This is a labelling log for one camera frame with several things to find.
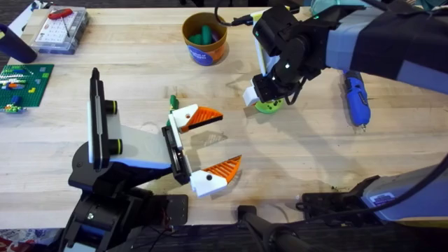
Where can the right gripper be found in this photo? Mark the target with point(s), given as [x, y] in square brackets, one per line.
[297, 45]

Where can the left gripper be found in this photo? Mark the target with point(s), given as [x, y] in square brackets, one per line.
[140, 148]

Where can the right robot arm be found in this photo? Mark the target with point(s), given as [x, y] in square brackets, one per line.
[402, 45]

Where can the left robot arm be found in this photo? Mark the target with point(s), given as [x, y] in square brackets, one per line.
[105, 218]

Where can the green toy vegetable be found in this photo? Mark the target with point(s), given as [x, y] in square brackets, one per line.
[174, 103]

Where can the blue electric screwdriver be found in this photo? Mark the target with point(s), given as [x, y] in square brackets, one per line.
[357, 96]

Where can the clear plastic screw box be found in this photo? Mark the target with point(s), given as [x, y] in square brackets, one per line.
[59, 33]

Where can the green disc with holes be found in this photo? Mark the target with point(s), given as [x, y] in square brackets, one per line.
[267, 108]

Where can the brown tub with toys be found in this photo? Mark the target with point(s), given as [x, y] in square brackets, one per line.
[204, 42]

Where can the left wrist upright plate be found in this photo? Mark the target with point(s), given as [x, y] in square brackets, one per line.
[97, 119]

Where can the green board with blocks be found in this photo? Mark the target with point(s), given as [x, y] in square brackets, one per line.
[24, 85]

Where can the dark blue cylinder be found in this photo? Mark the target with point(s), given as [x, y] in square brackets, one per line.
[15, 45]

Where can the black rail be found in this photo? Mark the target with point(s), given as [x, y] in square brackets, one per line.
[210, 239]

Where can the black camera stand pole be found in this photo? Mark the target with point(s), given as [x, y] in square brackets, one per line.
[266, 227]

